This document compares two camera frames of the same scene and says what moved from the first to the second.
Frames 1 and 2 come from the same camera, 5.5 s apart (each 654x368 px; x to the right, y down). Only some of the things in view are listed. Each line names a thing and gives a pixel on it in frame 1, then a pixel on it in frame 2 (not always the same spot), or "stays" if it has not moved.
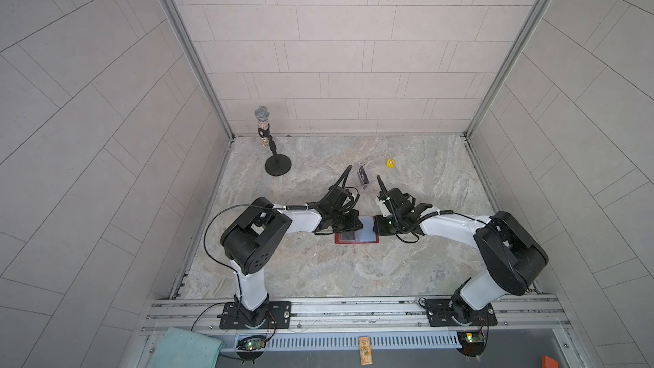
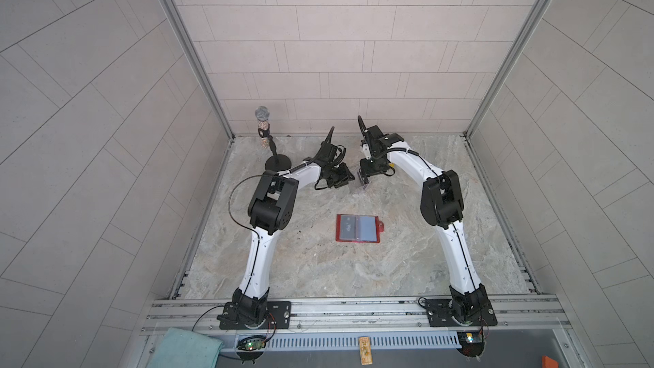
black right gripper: [378, 227] -> [366, 169]
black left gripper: [352, 218] -> [343, 176]
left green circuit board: [251, 348] stays
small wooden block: [365, 350] stays
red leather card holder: [364, 235] stays
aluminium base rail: [532, 314] stays
